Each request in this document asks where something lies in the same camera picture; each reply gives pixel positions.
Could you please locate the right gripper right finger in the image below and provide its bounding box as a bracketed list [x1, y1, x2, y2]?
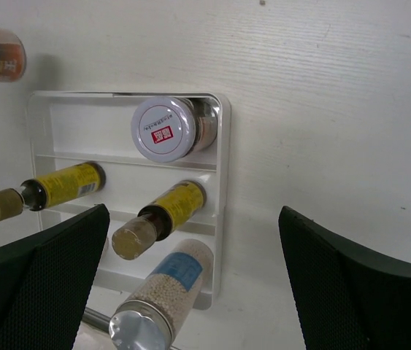
[278, 206, 411, 349]

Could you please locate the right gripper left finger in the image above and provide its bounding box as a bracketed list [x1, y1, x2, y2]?
[0, 204, 110, 349]

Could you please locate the yellow-label sauce bottle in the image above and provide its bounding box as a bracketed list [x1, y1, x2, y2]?
[111, 179, 207, 260]
[0, 162, 107, 221]

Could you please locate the blue-label shaker bottle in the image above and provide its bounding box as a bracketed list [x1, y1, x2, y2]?
[109, 239, 214, 349]
[101, 237, 110, 257]

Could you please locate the white divided organizer tray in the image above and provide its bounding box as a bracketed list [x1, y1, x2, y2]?
[26, 91, 231, 310]

